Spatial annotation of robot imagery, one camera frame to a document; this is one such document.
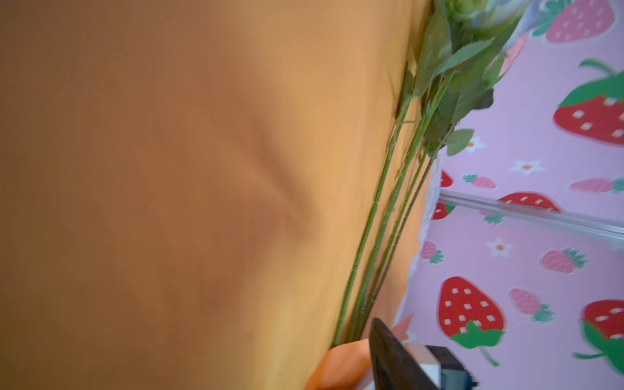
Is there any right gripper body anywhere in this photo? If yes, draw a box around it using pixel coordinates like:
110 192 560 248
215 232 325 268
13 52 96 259
406 343 478 390

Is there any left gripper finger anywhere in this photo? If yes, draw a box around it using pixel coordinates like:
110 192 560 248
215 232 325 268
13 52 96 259
369 318 438 390

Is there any light pink fake rose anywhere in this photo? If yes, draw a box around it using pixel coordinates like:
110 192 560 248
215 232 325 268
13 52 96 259
345 86 493 341

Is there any orange wrapping paper sheet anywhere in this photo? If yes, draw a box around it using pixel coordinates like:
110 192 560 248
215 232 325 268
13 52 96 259
1 1 428 389

